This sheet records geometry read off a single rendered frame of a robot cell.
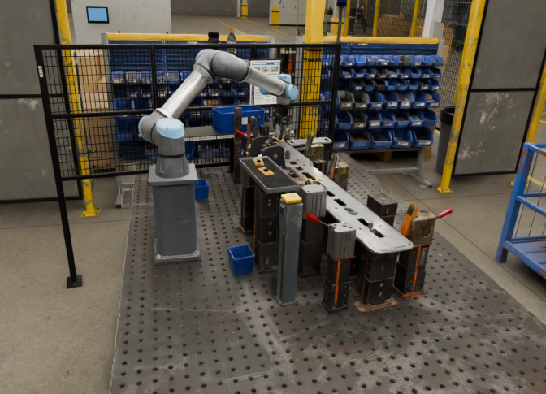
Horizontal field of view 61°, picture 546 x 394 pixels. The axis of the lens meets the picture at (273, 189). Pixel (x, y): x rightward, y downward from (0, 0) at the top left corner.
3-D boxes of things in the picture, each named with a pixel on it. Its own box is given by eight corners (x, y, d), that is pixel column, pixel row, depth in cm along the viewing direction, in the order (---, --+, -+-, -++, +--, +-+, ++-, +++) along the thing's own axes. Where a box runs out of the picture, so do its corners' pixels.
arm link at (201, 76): (145, 136, 200) (223, 45, 212) (130, 127, 210) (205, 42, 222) (163, 152, 208) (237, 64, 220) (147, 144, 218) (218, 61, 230)
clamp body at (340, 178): (348, 226, 252) (354, 166, 239) (327, 229, 248) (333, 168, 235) (340, 218, 260) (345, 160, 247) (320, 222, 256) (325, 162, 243)
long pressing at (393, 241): (423, 247, 175) (423, 243, 174) (371, 256, 167) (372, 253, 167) (284, 141, 293) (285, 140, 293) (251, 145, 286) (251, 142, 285)
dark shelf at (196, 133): (296, 133, 307) (296, 129, 306) (158, 144, 277) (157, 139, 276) (283, 125, 326) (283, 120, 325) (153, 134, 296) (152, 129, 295)
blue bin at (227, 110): (265, 129, 303) (265, 110, 298) (221, 134, 290) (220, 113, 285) (253, 123, 317) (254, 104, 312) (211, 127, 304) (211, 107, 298)
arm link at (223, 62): (231, 50, 202) (302, 84, 238) (216, 47, 210) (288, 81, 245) (223, 75, 204) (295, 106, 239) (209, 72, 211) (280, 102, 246)
